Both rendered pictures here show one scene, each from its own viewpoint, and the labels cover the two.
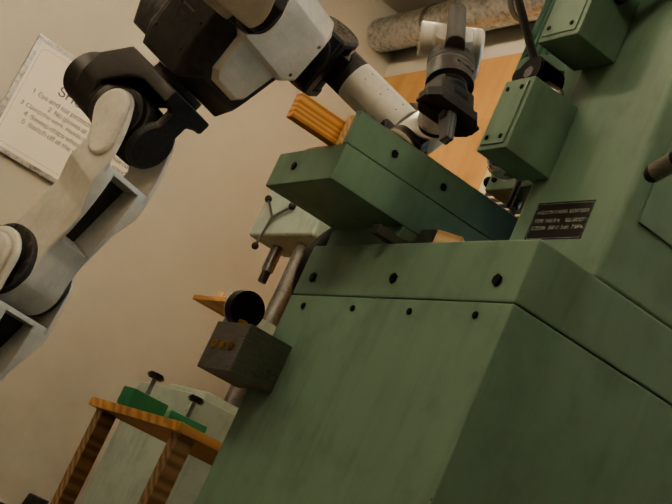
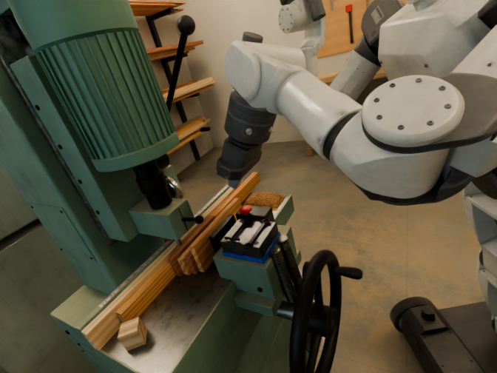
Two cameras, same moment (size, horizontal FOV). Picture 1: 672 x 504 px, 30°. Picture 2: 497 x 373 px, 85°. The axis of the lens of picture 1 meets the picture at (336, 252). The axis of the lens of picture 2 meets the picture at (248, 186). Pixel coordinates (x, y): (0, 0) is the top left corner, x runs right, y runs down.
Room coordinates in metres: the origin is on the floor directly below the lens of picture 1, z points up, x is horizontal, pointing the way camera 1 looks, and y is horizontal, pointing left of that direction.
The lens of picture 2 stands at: (2.54, -0.32, 1.34)
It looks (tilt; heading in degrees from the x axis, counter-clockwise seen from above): 26 degrees down; 152
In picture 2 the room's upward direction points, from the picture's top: 15 degrees counter-clockwise
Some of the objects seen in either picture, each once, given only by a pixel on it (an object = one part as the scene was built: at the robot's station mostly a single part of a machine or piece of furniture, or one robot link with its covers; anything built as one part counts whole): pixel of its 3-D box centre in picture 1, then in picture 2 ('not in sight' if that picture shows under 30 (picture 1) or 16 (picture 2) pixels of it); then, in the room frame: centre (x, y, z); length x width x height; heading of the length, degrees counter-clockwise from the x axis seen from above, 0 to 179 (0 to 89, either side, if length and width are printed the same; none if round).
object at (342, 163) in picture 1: (429, 257); (232, 263); (2.01, -0.15, 0.87); 0.61 x 0.30 x 0.06; 117
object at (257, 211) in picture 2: not in sight; (251, 229); (2.09, -0.10, 0.99); 0.13 x 0.11 x 0.06; 117
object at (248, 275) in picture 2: not in sight; (257, 256); (2.09, -0.11, 0.91); 0.15 x 0.14 x 0.09; 117
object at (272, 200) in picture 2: not in sight; (262, 197); (1.88, 0.07, 0.91); 0.12 x 0.09 x 0.03; 27
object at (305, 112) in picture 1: (447, 208); (209, 227); (1.88, -0.13, 0.92); 0.62 x 0.02 x 0.04; 117
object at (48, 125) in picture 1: (83, 132); not in sight; (4.59, 1.06, 1.48); 0.64 x 0.02 x 0.46; 120
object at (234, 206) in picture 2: not in sight; (220, 232); (1.96, -0.13, 0.94); 0.21 x 0.01 x 0.08; 117
